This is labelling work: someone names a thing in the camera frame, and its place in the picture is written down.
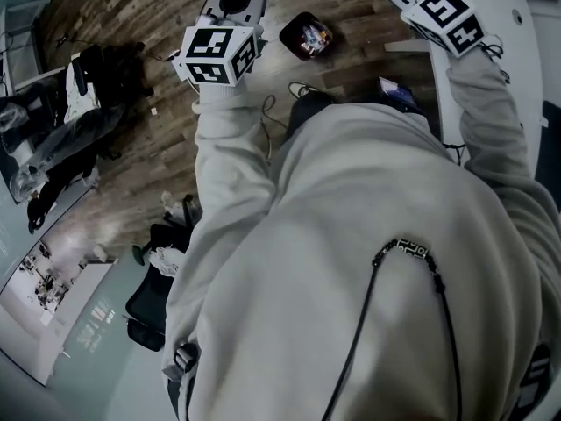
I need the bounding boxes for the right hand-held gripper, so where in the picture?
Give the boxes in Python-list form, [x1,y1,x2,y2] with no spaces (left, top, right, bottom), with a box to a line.
[362,0,487,59]

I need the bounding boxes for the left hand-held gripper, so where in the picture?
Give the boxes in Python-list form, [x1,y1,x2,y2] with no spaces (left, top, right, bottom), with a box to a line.
[170,0,271,89]

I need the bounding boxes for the black waste bin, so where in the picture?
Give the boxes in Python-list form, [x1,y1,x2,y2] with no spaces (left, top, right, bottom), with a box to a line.
[278,11,335,62]

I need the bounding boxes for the person's right forearm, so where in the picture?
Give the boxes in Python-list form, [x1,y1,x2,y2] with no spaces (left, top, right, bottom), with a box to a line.
[444,48,544,201]

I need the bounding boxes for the person's left forearm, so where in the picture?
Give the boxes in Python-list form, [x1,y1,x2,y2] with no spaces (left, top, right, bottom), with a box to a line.
[192,83,286,253]

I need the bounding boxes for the person's white shoe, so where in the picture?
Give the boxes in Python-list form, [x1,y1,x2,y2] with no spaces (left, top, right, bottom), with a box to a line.
[288,80,323,101]

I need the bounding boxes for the person's black trousers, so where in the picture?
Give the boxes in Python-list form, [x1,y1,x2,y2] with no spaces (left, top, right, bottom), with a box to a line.
[287,89,341,146]

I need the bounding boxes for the black chair with white garment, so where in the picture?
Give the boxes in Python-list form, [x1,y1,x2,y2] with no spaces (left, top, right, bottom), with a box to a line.
[64,42,155,125]

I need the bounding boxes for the black swivel chair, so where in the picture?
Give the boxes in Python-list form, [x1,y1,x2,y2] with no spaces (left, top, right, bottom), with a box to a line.
[162,193,203,237]

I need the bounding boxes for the plastic wrapped black chair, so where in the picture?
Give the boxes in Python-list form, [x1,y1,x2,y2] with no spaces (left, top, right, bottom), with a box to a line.
[0,81,128,234]

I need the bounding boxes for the white crumpled cloth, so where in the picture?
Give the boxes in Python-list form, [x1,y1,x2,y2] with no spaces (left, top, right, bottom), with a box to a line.
[148,246,186,276]

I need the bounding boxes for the operator in beige sweater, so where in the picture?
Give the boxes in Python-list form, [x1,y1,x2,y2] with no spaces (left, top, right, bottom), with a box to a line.
[161,101,561,421]

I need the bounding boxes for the black mesh office chair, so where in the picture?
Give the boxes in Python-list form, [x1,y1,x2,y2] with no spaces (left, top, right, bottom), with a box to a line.
[124,221,194,353]

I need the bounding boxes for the grey looped floor cable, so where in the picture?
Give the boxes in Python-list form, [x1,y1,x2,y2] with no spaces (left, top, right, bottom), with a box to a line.
[259,94,291,164]

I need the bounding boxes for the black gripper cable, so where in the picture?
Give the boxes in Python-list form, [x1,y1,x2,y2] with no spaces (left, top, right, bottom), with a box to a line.
[479,32,513,86]

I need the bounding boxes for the black bead necklace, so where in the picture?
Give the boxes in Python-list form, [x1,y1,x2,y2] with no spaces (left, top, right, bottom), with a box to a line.
[322,236,464,421]

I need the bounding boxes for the black strap buckle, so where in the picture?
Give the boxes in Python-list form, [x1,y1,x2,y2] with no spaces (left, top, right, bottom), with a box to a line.
[519,344,554,408]
[173,342,202,375]

